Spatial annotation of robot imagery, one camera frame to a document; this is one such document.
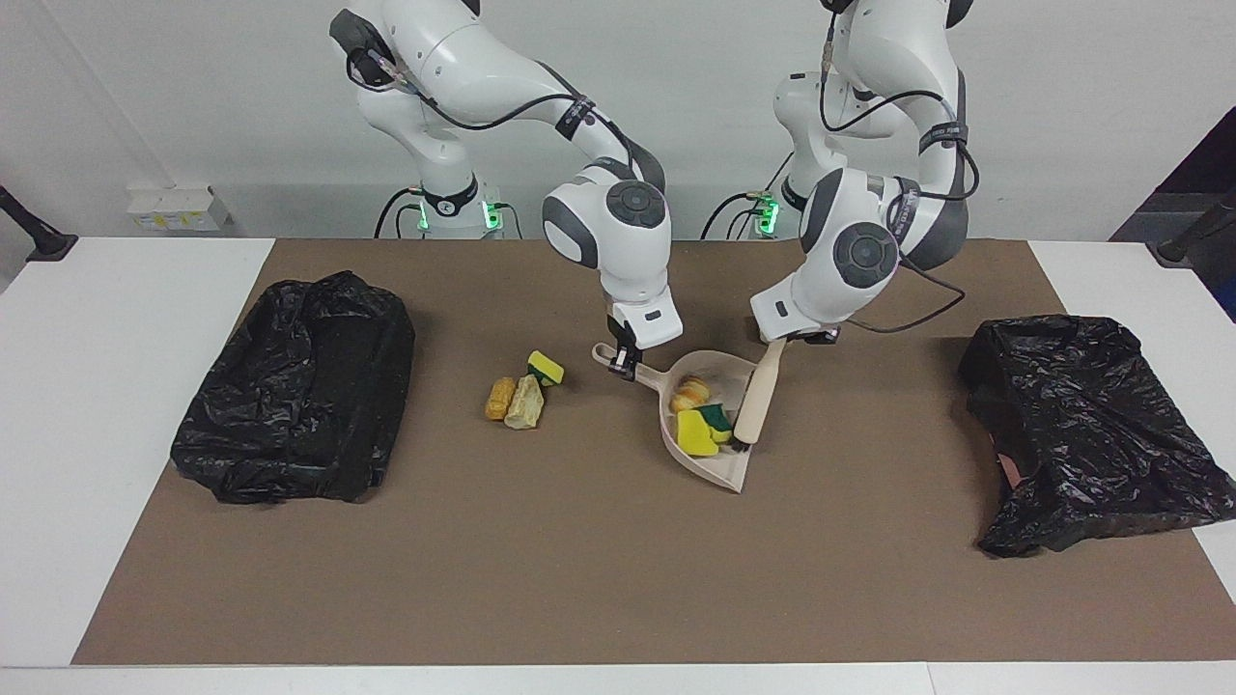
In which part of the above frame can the black stand foot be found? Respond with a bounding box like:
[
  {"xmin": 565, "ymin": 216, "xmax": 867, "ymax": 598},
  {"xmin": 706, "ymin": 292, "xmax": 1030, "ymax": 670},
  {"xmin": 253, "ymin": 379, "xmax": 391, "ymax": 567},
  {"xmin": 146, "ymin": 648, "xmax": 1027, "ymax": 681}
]
[
  {"xmin": 1146, "ymin": 188, "xmax": 1236, "ymax": 268},
  {"xmin": 0, "ymin": 183, "xmax": 80, "ymax": 264}
]

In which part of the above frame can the beige hand brush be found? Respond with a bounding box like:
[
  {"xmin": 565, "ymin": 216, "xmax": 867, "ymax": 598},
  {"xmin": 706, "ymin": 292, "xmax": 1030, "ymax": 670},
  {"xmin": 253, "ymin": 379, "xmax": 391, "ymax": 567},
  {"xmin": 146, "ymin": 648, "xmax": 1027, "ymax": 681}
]
[{"xmin": 731, "ymin": 338, "xmax": 789, "ymax": 454}]

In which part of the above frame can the beige plastic dustpan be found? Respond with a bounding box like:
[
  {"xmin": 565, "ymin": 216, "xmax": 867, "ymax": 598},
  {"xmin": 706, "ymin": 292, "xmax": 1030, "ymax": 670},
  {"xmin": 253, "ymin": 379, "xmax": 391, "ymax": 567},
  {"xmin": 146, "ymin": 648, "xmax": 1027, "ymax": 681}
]
[{"xmin": 591, "ymin": 340, "xmax": 760, "ymax": 494}]

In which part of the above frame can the brown table mat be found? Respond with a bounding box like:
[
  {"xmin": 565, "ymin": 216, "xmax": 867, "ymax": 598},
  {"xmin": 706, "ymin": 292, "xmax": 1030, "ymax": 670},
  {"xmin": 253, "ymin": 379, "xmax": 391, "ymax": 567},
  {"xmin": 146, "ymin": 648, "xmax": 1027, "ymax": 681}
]
[{"xmin": 72, "ymin": 238, "xmax": 1236, "ymax": 666}]

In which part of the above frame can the black bag lined bin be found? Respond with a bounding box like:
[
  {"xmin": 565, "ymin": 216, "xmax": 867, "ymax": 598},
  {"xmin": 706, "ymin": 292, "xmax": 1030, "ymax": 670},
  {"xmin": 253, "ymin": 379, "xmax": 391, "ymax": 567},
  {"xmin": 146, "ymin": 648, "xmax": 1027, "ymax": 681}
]
[
  {"xmin": 170, "ymin": 270, "xmax": 417, "ymax": 506},
  {"xmin": 958, "ymin": 313, "xmax": 1236, "ymax": 559}
]

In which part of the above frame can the black right base cable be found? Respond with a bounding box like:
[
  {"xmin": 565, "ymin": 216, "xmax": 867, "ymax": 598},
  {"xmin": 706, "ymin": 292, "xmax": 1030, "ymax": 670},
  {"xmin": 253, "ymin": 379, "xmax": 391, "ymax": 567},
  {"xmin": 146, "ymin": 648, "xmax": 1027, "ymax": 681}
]
[{"xmin": 374, "ymin": 186, "xmax": 426, "ymax": 239}]

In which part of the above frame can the black left base cable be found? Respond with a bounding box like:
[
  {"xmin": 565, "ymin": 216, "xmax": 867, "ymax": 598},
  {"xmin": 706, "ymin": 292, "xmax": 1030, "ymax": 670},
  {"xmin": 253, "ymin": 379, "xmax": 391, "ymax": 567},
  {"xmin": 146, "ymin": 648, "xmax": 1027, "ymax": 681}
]
[{"xmin": 700, "ymin": 188, "xmax": 773, "ymax": 240}]

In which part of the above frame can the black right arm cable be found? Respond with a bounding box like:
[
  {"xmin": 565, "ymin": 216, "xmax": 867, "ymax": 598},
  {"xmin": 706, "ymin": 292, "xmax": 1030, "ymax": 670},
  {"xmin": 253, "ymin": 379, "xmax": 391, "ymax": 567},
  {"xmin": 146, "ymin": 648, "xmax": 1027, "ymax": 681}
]
[{"xmin": 348, "ymin": 43, "xmax": 669, "ymax": 189}]

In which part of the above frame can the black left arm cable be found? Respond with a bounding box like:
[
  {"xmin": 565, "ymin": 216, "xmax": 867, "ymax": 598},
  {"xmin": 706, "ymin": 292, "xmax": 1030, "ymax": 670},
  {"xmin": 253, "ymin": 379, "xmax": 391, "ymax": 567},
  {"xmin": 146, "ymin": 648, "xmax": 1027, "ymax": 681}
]
[{"xmin": 819, "ymin": 0, "xmax": 981, "ymax": 335}]

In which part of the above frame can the white wall socket box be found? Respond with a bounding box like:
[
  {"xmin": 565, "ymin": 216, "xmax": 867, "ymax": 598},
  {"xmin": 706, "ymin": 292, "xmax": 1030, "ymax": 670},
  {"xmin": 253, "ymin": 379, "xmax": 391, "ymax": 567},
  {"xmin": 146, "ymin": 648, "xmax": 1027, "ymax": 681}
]
[{"xmin": 126, "ymin": 186, "xmax": 234, "ymax": 233}]

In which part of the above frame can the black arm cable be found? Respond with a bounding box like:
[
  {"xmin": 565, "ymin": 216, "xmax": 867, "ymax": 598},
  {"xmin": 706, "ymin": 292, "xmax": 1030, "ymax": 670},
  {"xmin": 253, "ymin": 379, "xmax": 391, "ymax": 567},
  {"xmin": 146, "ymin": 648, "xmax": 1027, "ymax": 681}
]
[
  {"xmin": 819, "ymin": 0, "xmax": 981, "ymax": 335},
  {"xmin": 348, "ymin": 43, "xmax": 669, "ymax": 189}
]

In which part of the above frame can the black base cable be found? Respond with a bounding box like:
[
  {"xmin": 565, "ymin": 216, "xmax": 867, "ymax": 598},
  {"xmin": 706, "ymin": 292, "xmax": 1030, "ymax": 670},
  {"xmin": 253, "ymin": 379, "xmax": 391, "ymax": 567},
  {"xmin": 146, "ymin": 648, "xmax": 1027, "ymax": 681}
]
[
  {"xmin": 374, "ymin": 186, "xmax": 426, "ymax": 239},
  {"xmin": 700, "ymin": 188, "xmax": 773, "ymax": 240}
]

